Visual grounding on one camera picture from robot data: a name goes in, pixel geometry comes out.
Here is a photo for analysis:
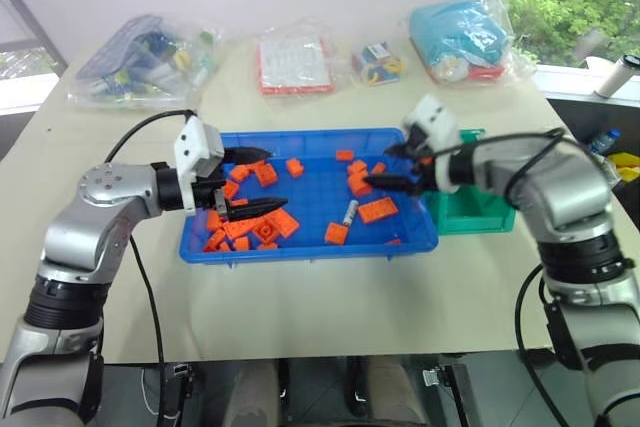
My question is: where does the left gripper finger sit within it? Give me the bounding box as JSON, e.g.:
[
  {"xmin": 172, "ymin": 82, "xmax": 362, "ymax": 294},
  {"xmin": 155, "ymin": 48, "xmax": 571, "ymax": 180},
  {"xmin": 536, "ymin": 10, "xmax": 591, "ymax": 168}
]
[
  {"xmin": 214, "ymin": 188, "xmax": 291, "ymax": 223},
  {"xmin": 222, "ymin": 145, "xmax": 274, "ymax": 166}
]

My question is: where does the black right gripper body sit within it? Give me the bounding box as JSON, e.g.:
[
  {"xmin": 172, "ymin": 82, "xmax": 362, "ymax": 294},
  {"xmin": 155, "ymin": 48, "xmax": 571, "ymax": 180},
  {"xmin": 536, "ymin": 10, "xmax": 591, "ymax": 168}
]
[{"xmin": 401, "ymin": 128, "xmax": 442, "ymax": 197}]

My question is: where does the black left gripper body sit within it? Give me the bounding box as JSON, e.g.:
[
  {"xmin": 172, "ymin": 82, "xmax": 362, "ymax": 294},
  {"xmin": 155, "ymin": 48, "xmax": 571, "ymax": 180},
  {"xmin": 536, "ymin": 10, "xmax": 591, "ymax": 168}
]
[{"xmin": 192, "ymin": 166, "xmax": 229, "ymax": 211}]

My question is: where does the blue plastic bin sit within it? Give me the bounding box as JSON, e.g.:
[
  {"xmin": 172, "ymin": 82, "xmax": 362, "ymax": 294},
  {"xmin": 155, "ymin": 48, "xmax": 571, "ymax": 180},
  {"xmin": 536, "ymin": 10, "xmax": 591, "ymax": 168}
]
[{"xmin": 178, "ymin": 127, "xmax": 442, "ymax": 269}]

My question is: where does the green plastic bin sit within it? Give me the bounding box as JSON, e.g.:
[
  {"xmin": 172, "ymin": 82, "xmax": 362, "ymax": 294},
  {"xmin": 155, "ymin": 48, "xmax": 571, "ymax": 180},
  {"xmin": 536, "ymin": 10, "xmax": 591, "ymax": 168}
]
[{"xmin": 423, "ymin": 127, "xmax": 518, "ymax": 236}]

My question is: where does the large orange toy brick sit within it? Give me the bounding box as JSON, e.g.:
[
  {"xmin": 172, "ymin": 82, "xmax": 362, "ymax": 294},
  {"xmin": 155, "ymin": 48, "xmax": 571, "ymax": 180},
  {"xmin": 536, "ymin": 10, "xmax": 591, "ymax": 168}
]
[
  {"xmin": 356, "ymin": 196, "xmax": 401, "ymax": 225},
  {"xmin": 261, "ymin": 208, "xmax": 302, "ymax": 239}
]

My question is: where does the silver cylindrical battery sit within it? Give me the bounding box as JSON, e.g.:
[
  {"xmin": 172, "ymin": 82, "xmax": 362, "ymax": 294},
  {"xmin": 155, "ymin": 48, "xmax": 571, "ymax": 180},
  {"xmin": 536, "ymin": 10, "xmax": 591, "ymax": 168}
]
[{"xmin": 341, "ymin": 198, "xmax": 361, "ymax": 229}]

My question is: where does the small bag of colourful toys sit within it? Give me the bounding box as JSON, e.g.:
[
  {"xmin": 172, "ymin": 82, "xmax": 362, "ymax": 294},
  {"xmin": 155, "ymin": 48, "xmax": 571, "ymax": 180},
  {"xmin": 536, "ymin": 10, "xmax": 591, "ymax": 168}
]
[{"xmin": 349, "ymin": 38, "xmax": 410, "ymax": 87}]

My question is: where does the bagged red and white box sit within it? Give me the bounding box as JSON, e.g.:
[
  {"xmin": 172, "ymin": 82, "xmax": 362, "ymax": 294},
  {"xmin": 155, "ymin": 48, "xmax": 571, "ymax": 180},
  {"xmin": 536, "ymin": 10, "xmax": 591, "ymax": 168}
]
[{"xmin": 254, "ymin": 20, "xmax": 340, "ymax": 99}]

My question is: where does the plastic bag with teal cloth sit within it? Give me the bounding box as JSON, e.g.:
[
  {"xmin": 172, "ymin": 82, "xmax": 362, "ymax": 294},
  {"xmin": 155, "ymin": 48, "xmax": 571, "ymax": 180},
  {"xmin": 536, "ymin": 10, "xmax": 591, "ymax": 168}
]
[{"xmin": 406, "ymin": 0, "xmax": 540, "ymax": 89}]

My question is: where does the plastic bag with blue basket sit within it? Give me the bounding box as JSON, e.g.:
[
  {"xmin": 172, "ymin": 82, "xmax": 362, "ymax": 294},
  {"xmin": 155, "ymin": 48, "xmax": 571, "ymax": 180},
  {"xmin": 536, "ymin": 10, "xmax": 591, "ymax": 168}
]
[{"xmin": 66, "ymin": 13, "xmax": 224, "ymax": 112}]

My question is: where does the black side table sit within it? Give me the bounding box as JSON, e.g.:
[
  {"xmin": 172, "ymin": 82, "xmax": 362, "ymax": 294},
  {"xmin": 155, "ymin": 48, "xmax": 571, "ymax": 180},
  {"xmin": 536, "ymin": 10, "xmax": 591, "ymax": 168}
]
[{"xmin": 544, "ymin": 95, "xmax": 640, "ymax": 196}]

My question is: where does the clear water bottle blue cap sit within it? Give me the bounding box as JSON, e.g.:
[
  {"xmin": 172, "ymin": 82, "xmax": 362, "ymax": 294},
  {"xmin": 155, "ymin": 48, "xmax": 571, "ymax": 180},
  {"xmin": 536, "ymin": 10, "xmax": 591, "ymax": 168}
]
[{"xmin": 588, "ymin": 128, "xmax": 624, "ymax": 157}]

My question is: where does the yellow plastic object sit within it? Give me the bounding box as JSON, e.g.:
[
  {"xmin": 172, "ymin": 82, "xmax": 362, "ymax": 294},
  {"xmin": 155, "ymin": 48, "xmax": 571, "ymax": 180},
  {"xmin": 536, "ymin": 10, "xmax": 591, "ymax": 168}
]
[{"xmin": 606, "ymin": 151, "xmax": 640, "ymax": 184}]

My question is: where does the white cylinder with black cap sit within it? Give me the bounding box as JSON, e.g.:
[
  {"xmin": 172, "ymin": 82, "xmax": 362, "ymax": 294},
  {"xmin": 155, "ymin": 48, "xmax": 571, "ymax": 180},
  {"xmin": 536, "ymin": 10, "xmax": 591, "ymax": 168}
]
[{"xmin": 593, "ymin": 53, "xmax": 640, "ymax": 99}]

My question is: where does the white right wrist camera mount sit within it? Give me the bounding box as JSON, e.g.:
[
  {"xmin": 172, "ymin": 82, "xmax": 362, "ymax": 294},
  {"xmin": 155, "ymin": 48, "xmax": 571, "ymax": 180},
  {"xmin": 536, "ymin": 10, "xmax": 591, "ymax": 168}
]
[{"xmin": 402, "ymin": 93, "xmax": 464, "ymax": 195}]

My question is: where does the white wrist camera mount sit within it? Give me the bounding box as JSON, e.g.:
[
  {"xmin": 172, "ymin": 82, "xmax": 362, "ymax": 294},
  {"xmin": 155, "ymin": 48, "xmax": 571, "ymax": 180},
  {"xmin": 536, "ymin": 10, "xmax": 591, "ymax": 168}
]
[
  {"xmin": 172, "ymin": 115, "xmax": 226, "ymax": 212},
  {"xmin": 402, "ymin": 93, "xmax": 464, "ymax": 195}
]

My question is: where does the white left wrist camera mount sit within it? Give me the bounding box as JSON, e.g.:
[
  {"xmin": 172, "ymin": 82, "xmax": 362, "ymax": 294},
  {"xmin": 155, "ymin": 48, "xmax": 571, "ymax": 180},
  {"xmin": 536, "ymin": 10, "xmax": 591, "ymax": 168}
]
[{"xmin": 172, "ymin": 115, "xmax": 226, "ymax": 212}]

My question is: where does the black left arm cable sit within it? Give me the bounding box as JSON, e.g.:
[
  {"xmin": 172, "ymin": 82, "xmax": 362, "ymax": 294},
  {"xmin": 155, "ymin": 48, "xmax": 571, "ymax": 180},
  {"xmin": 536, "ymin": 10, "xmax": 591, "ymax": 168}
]
[{"xmin": 103, "ymin": 108, "xmax": 199, "ymax": 427}]

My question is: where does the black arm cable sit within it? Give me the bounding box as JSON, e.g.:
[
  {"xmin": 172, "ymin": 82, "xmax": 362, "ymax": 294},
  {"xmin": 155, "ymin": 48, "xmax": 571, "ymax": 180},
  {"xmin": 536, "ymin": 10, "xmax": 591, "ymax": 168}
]
[
  {"xmin": 103, "ymin": 108, "xmax": 199, "ymax": 427},
  {"xmin": 433, "ymin": 126, "xmax": 575, "ymax": 427}
]

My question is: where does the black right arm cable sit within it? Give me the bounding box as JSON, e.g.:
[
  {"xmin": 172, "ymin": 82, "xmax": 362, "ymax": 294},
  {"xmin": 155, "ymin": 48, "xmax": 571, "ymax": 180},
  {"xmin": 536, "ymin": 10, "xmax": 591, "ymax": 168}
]
[{"xmin": 433, "ymin": 126, "xmax": 575, "ymax": 427}]

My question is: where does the black centre post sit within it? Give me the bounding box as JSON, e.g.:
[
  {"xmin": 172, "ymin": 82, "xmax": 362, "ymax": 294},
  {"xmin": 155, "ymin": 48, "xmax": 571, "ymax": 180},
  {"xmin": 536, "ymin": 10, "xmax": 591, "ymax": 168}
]
[{"xmin": 346, "ymin": 355, "xmax": 372, "ymax": 419}]

